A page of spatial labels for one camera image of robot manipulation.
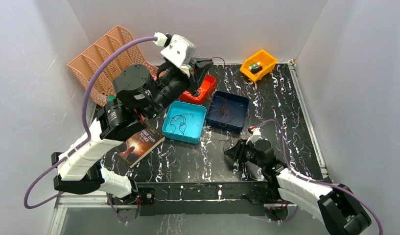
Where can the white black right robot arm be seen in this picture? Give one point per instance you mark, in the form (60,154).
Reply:
(333,206)

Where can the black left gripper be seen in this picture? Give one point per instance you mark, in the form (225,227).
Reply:
(192,76)

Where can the red square tray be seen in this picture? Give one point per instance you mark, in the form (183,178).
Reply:
(207,87)

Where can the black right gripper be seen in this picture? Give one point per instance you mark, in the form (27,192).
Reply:
(238,151)

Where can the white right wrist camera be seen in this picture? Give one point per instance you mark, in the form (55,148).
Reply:
(255,134)

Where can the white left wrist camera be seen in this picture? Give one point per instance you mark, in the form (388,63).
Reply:
(179,52)

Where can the peach plastic file organizer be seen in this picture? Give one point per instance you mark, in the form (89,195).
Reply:
(85,64)

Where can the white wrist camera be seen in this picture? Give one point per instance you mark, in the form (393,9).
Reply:
(255,134)
(179,52)

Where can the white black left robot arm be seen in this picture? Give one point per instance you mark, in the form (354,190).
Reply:
(139,95)

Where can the yellow plastic bin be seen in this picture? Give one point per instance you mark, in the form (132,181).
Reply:
(268,63)

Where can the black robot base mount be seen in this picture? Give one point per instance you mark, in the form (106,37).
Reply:
(251,198)

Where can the green white tube in bin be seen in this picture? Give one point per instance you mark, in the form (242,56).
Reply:
(254,66)

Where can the cyan square tray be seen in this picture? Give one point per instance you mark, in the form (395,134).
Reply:
(184,122)

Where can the black tube in bin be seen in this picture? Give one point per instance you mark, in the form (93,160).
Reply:
(256,70)

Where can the navy blue square tray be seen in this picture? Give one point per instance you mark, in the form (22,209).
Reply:
(227,112)

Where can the three days to see book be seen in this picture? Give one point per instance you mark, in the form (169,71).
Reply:
(133,150)

